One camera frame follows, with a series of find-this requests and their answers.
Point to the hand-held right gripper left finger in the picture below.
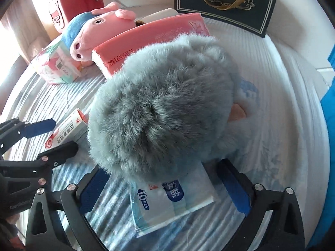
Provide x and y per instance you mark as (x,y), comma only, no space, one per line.
(91,189)

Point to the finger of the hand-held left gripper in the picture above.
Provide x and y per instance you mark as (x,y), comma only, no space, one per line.
(61,151)
(39,128)

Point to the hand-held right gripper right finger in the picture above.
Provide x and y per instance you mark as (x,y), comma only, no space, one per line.
(235,188)

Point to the white red medicine box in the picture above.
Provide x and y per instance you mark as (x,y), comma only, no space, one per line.
(65,133)

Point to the blue white wet wipes pack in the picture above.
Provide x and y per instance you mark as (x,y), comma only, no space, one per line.
(162,206)

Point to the grey furry plush toy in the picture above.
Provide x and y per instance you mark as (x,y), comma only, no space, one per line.
(162,104)

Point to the pink tissue pack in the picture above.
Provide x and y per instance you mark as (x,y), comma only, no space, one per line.
(146,39)

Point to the floral tissue pack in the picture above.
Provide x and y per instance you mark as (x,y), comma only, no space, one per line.
(55,68)

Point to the pink pig plush toy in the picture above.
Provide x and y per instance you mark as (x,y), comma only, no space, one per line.
(102,22)

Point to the white lint roller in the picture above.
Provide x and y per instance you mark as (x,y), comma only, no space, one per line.
(159,14)

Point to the black gift bag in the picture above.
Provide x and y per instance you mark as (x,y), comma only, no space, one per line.
(235,18)

